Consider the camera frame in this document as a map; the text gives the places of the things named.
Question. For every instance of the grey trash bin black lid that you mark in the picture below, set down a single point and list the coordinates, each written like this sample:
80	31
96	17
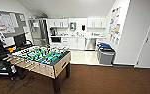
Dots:
106	56

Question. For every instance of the black coffee maker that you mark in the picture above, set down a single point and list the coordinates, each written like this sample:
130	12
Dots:
53	31

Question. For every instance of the white wall cabinet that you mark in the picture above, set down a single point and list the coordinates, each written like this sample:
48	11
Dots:
57	23
96	23

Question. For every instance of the black monitor screen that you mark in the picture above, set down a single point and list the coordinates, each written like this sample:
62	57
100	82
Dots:
19	40

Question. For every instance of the blue lid trash bin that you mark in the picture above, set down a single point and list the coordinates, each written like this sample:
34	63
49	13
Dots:
103	44

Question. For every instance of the white base cabinet two doors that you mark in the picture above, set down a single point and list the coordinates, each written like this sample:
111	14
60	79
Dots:
76	43

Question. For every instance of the brown cork wall sign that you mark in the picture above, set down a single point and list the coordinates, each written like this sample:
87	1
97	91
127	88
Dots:
117	28

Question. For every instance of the white paper note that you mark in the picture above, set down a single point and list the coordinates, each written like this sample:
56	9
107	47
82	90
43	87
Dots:
36	25

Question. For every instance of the large printed wall poster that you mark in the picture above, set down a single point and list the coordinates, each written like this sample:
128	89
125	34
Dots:
115	15

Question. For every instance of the black wheeled cart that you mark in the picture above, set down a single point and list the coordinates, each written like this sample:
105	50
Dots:
1	65

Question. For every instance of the green lid trash bin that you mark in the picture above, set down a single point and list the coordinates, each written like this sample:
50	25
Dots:
105	47

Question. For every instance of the grey notice board with papers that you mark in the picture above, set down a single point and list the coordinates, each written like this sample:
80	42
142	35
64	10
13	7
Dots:
7	21

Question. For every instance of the stainless steel refrigerator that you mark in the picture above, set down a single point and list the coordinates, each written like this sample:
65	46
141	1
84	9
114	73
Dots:
39	32

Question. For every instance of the wooden foosball table green field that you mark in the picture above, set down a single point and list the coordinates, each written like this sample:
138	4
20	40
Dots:
41	57

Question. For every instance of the black built-in microwave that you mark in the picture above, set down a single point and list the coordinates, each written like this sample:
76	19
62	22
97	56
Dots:
55	39

